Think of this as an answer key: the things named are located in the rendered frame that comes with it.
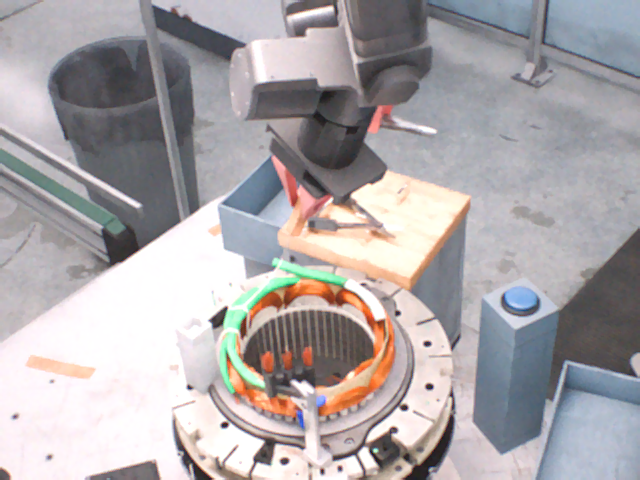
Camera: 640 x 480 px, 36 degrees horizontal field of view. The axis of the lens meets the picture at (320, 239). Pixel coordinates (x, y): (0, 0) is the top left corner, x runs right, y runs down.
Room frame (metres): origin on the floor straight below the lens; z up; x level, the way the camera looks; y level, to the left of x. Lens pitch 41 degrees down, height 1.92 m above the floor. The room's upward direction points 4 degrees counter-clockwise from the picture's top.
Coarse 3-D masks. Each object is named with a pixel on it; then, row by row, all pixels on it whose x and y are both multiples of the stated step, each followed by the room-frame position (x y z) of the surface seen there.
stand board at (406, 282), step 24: (360, 192) 1.09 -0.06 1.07; (384, 192) 1.08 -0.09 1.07; (432, 192) 1.08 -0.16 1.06; (456, 192) 1.07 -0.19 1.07; (336, 216) 1.04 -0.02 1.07; (360, 216) 1.03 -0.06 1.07; (384, 216) 1.03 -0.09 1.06; (408, 216) 1.03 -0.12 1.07; (432, 216) 1.02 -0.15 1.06; (456, 216) 1.02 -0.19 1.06; (288, 240) 1.00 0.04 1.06; (312, 240) 0.99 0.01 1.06; (336, 240) 0.99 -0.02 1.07; (360, 240) 0.99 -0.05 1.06; (384, 240) 0.98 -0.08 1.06; (408, 240) 0.98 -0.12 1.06; (432, 240) 0.98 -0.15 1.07; (336, 264) 0.96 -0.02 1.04; (360, 264) 0.94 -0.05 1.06; (384, 264) 0.93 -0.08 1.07; (408, 264) 0.93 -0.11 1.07; (408, 288) 0.91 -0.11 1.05
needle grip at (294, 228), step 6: (300, 198) 0.74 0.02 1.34; (300, 204) 0.74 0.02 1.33; (294, 210) 0.74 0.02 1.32; (300, 210) 0.73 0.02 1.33; (294, 216) 0.74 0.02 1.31; (300, 216) 0.73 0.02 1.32; (288, 222) 0.75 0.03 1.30; (294, 222) 0.74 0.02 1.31; (300, 222) 0.74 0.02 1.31; (288, 228) 0.74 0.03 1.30; (294, 228) 0.74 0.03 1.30; (300, 228) 0.74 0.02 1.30; (294, 234) 0.74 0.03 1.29; (300, 234) 0.74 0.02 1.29
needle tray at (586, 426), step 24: (576, 384) 0.74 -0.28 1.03; (600, 384) 0.73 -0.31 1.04; (624, 384) 0.72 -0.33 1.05; (552, 408) 0.68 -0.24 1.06; (576, 408) 0.71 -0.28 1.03; (600, 408) 0.71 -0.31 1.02; (624, 408) 0.71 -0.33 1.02; (552, 432) 0.68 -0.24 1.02; (576, 432) 0.68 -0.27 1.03; (600, 432) 0.68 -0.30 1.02; (624, 432) 0.68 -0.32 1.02; (552, 456) 0.65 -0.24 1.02; (576, 456) 0.65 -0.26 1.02; (600, 456) 0.65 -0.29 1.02; (624, 456) 0.64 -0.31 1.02
